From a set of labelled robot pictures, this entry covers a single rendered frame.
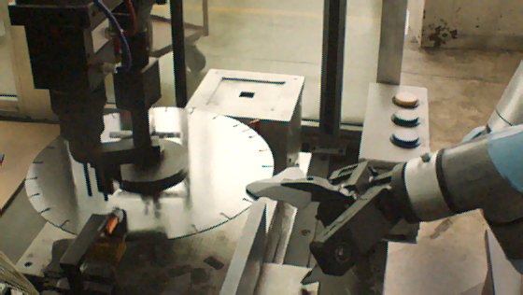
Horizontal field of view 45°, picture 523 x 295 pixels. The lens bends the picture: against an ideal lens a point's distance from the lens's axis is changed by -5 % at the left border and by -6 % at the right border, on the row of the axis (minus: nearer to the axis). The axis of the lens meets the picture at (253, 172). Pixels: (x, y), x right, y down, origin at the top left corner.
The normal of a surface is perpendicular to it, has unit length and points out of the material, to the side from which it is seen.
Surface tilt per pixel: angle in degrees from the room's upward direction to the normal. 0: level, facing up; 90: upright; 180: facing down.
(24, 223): 0
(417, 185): 62
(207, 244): 0
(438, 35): 90
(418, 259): 0
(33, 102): 90
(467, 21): 90
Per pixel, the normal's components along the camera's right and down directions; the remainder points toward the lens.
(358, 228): 0.49, -0.03
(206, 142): 0.00, -0.84
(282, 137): -0.21, 0.52
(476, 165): -0.63, -0.15
